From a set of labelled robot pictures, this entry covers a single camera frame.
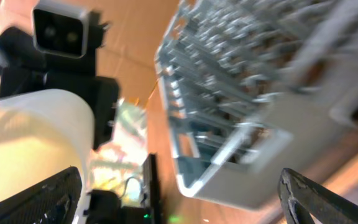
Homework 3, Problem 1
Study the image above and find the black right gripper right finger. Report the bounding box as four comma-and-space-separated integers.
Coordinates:
278, 168, 358, 223

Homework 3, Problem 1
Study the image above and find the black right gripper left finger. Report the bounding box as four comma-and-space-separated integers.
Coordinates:
0, 167, 82, 224

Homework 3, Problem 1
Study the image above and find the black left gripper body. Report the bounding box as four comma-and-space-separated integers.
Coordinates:
0, 12, 119, 150

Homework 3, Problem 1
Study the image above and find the white plastic cup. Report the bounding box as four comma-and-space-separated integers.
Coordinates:
0, 90, 94, 223

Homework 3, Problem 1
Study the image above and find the grey plastic dish rack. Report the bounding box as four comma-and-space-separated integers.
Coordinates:
155, 0, 358, 209

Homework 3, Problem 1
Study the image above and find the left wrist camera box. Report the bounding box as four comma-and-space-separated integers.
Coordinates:
32, 0, 90, 58

